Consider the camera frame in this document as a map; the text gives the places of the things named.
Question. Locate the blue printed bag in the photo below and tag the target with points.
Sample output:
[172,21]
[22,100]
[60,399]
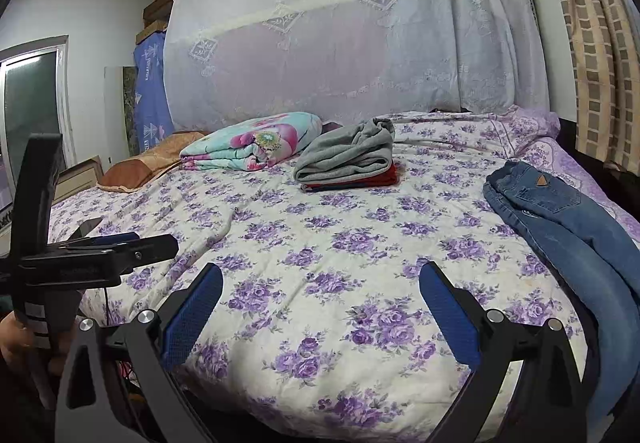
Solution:
[150,88]

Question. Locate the red garment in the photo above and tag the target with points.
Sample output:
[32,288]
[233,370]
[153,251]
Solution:
[380,178]

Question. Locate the window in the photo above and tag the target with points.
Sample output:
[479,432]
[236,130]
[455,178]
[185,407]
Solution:
[30,98]

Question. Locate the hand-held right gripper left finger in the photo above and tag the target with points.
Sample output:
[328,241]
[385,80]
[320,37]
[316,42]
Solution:
[192,318]

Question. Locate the folded teal floral blanket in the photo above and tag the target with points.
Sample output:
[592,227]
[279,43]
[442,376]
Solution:
[240,143]

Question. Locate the purple floral bed quilt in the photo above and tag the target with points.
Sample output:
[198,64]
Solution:
[310,233]

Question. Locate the white lace cover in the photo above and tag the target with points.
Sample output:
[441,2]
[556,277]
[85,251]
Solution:
[350,48]

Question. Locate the brown pillow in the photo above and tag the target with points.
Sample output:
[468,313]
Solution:
[145,163]

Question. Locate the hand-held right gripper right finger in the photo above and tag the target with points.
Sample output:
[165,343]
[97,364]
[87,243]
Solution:
[450,313]

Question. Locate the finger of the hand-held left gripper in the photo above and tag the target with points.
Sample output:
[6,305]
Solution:
[117,238]
[150,248]

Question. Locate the purple patterned pillow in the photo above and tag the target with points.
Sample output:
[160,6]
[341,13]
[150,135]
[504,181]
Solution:
[530,128]

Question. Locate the blue jeans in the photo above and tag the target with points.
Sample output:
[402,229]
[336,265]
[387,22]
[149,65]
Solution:
[575,233]

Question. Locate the wooden picture frame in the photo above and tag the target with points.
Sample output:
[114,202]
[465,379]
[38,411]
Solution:
[75,175]

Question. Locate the person's left hand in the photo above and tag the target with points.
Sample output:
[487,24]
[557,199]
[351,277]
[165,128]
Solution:
[12,340]

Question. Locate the beige checked curtain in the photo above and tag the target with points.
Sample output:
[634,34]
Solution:
[595,48]

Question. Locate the cardboard boxes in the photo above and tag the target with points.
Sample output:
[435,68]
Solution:
[155,13]

